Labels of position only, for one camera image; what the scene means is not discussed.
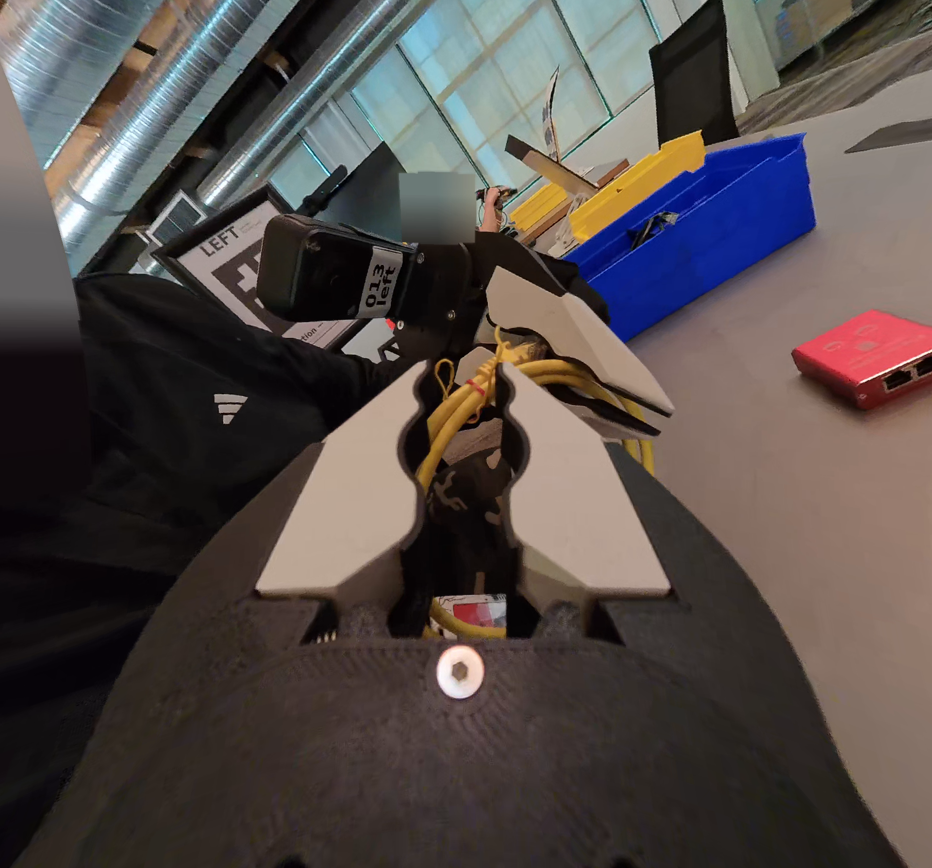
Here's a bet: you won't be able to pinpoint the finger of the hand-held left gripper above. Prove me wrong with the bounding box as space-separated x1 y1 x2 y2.
542 373 664 441
484 265 677 418

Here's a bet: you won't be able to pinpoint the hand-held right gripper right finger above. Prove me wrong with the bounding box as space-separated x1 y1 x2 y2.
501 364 672 625

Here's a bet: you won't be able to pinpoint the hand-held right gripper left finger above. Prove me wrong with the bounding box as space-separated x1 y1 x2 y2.
253 360 434 618

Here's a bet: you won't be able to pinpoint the yellow ethernet cable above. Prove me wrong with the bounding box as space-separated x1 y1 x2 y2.
415 326 656 639

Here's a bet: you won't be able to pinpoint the blue plastic bin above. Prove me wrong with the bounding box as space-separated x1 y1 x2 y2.
564 133 816 344

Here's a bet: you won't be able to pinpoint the red network switch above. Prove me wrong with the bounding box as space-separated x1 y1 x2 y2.
792 310 932 412

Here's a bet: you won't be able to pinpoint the person's left forearm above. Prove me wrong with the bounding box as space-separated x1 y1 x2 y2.
240 326 419 432

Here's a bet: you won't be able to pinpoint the person's camouflage pants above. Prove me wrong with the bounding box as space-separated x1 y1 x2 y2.
418 439 521 636

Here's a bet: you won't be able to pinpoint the black monitor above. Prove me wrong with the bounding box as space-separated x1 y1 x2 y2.
302 142 409 232

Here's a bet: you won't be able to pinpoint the yellow plastic bin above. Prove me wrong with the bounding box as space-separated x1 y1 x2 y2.
571 131 707 239
510 182 576 225

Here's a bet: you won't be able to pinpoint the red white tag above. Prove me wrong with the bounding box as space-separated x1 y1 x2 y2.
451 595 507 629

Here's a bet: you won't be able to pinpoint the wooden stand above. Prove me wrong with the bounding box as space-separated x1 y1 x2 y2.
504 133 631 194

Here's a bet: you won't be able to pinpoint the black office chair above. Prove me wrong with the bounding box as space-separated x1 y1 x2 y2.
648 0 740 148

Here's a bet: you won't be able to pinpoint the dark grey flat panel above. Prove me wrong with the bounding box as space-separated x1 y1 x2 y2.
845 120 932 156

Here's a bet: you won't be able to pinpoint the storage shelf with boxes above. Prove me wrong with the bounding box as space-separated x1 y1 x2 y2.
739 0 932 72

